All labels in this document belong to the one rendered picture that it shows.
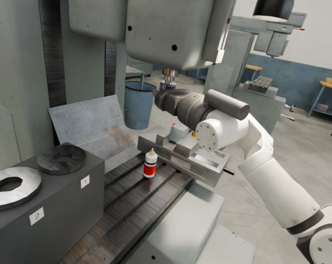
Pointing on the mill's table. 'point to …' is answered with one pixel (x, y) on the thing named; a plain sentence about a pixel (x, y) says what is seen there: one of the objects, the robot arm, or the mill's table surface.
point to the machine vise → (155, 136)
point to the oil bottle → (150, 164)
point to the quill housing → (168, 32)
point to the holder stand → (45, 205)
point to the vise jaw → (187, 145)
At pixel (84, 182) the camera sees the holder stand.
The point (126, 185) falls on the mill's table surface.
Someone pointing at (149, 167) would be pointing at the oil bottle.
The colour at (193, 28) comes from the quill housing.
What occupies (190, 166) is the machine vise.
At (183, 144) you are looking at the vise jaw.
